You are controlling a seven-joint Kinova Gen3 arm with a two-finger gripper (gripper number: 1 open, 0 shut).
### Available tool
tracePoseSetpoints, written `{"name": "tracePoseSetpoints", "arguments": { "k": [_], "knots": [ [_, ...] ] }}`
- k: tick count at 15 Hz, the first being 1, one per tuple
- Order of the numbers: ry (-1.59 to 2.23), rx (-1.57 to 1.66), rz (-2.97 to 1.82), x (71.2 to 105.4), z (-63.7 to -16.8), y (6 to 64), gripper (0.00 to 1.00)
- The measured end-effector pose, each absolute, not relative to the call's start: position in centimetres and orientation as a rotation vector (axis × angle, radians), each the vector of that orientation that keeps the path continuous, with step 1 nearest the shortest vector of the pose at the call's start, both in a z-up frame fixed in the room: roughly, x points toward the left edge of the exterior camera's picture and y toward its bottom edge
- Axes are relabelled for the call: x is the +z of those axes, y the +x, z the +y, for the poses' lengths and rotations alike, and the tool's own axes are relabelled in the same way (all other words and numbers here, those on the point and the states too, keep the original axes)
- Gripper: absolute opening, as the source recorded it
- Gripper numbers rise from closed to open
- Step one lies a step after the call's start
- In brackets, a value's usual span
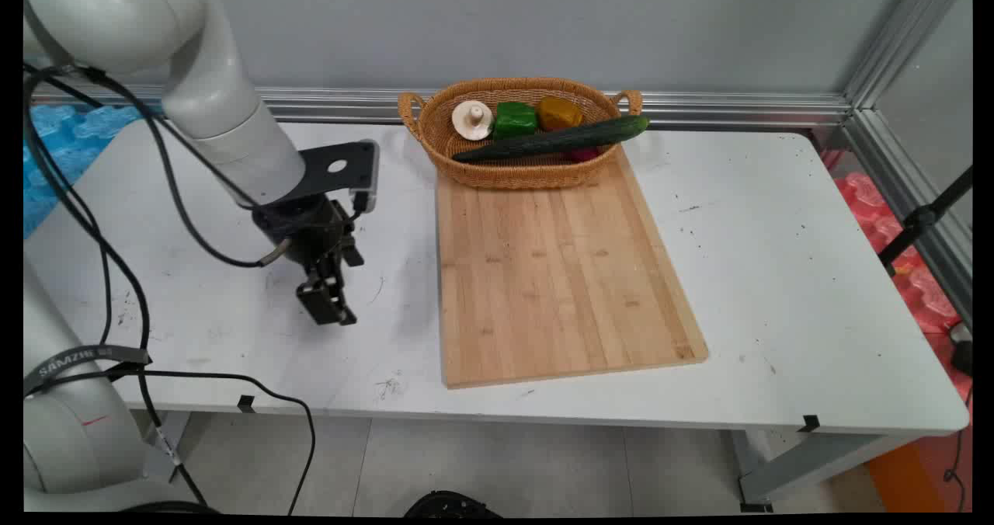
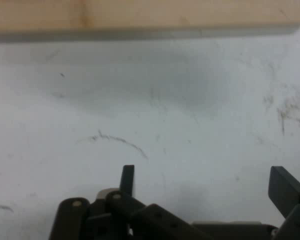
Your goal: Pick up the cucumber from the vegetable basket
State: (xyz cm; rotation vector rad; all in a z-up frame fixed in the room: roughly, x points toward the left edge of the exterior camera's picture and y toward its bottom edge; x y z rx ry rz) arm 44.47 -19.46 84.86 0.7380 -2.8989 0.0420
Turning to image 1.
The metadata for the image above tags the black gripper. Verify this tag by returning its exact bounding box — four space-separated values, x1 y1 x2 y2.
252 195 366 326

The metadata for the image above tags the dark green cucumber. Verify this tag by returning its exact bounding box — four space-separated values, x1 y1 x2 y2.
451 114 651 163

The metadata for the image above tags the grey table leg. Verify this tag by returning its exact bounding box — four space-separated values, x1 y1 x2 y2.
142 409 193 484
728 429 926 512

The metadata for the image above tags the woven wicker basket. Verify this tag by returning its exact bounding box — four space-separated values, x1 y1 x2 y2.
398 77 645 191

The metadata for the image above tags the beige toy mushroom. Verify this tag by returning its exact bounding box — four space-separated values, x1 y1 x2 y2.
451 99 495 141

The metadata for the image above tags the bamboo cutting board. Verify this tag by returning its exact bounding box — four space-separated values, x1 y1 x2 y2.
434 148 710 391

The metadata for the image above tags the black round object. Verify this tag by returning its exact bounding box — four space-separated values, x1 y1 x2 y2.
403 490 505 519

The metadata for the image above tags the green bell pepper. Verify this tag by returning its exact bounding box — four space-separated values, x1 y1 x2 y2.
492 101 539 141

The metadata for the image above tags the yellow bell pepper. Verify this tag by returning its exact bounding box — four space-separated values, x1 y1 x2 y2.
537 96 584 133

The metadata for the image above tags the blue foam mat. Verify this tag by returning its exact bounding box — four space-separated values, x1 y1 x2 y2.
23 103 165 240

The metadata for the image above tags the red foam mat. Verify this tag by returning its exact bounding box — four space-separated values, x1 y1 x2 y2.
832 171 973 405

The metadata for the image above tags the black tripod leg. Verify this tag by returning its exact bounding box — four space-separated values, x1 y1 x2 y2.
877 165 973 277

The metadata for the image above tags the orange floor mat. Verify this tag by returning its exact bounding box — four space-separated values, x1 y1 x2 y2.
864 438 960 515

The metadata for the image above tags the black power adapter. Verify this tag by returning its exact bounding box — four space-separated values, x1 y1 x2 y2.
948 322 973 377

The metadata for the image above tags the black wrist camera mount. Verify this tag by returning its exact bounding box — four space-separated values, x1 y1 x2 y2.
297 140 382 215

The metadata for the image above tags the black cable with white label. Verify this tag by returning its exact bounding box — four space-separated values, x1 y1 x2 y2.
23 75 210 510

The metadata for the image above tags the grey SAMZHE strap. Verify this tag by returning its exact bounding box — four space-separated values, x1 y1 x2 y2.
23 344 151 398

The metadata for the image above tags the aluminium frame rail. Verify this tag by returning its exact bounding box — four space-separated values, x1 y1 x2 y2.
842 109 973 330
30 81 857 130

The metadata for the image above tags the aluminium frame post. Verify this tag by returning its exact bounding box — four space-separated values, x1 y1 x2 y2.
842 0 968 113

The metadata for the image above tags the thin black floor cable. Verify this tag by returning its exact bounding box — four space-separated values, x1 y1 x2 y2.
942 405 973 510

